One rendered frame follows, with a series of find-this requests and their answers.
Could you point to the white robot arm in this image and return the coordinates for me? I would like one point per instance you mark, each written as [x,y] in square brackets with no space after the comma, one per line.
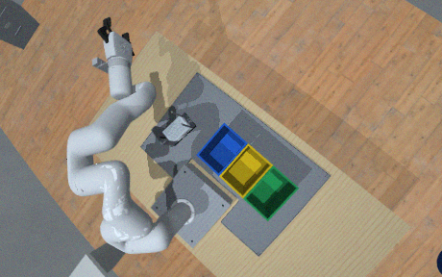
[123,219]

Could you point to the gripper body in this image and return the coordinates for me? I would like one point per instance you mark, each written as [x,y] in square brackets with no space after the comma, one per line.
[118,46]

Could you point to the yellow open bin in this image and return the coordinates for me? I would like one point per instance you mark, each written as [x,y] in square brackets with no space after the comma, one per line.
[245,170]

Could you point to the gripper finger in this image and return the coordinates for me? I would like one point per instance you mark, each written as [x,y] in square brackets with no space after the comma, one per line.
[126,36]
[106,26]

